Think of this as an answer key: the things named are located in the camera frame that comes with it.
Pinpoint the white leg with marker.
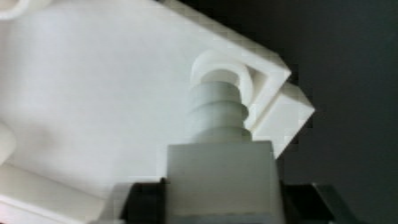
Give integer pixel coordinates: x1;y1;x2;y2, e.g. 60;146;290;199
167;70;286;224

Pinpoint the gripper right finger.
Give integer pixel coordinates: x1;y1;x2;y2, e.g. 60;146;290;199
281;183;359;224

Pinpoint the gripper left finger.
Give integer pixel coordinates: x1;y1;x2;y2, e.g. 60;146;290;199
87;178;169;224

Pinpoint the white square tabletop tray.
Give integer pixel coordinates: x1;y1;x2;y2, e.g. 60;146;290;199
0;0;290;224

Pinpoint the white right fence piece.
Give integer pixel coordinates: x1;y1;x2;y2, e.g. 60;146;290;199
252;83;314;157

